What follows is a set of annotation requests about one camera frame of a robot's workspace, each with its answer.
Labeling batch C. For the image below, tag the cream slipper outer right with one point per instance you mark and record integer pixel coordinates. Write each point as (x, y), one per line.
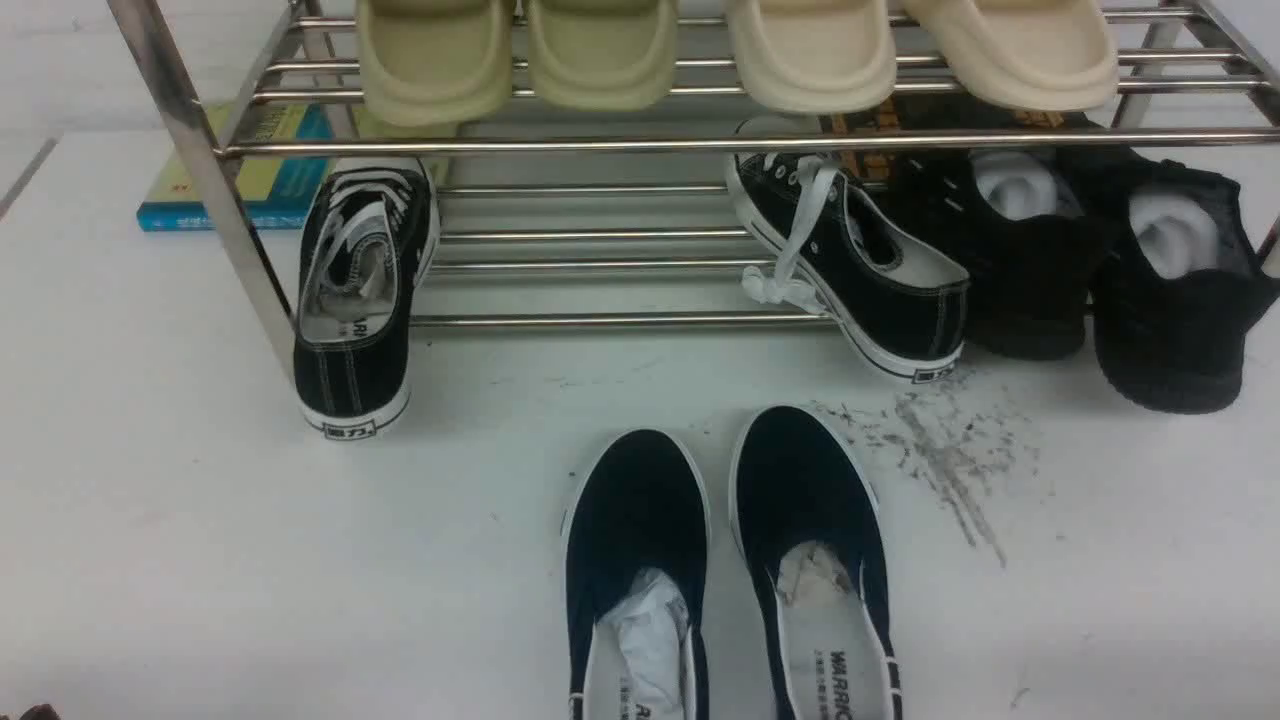
(1032, 55)

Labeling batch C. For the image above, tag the cream slipper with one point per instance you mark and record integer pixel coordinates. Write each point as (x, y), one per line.
(813, 57)
(1032, 55)

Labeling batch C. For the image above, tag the pale green slipper outer left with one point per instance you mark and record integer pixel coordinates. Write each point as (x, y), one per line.
(429, 63)

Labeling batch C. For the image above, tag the navy slip-on shoe right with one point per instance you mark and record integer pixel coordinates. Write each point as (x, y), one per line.
(806, 520)

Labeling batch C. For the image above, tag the black lace-up sneaker left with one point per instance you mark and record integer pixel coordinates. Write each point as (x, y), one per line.
(369, 238)

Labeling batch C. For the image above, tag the black knit shoe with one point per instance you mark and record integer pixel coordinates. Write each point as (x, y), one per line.
(1011, 218)
(1175, 300)

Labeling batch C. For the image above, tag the black lace-up sneaker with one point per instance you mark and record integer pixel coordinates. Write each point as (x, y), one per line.
(900, 303)
(369, 238)

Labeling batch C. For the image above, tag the black lace-up sneaker right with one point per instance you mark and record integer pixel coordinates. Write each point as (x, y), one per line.
(900, 303)

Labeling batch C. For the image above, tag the dark book with orange text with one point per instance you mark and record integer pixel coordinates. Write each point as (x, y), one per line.
(903, 113)

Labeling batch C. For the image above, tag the stainless steel shoe rack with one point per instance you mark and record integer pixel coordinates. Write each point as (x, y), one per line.
(1191, 33)

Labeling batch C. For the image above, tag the navy slip-on shoe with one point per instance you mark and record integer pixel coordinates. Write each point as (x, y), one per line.
(806, 520)
(636, 537)

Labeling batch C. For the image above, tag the pale green slipper inner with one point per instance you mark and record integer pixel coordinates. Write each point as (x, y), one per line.
(602, 55)

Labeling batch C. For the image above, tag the navy slip-on shoe left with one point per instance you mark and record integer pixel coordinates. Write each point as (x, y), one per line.
(636, 537)

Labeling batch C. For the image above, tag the cream slipper inner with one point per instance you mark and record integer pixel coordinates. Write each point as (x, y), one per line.
(813, 57)

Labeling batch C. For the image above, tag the pale green slipper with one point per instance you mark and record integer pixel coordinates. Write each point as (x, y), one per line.
(602, 55)
(429, 63)

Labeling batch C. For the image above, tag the blue and yellow book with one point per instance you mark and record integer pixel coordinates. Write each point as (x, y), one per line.
(276, 192)

